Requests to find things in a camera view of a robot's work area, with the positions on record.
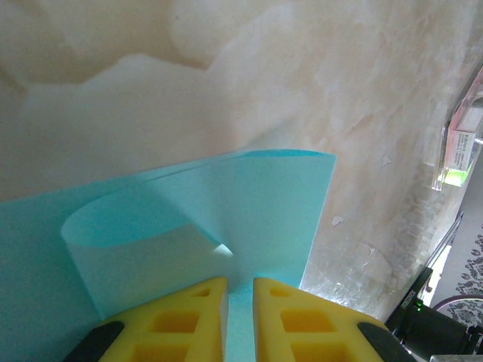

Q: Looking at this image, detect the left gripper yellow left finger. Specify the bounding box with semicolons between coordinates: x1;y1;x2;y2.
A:
63;276;228;362

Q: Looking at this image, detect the long aluminium base rail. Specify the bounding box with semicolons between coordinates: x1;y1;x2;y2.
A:
422;210;466;280

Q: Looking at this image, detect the light blue paper sheet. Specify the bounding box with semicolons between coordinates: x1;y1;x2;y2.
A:
0;149;337;362

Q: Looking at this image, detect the pink clear plastic case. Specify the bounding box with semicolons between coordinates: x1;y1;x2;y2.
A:
431;66;483;192

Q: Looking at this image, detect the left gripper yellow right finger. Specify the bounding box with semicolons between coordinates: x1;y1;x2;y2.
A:
252;277;416;362

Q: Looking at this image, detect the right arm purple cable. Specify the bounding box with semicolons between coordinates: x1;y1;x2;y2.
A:
429;296;483;318

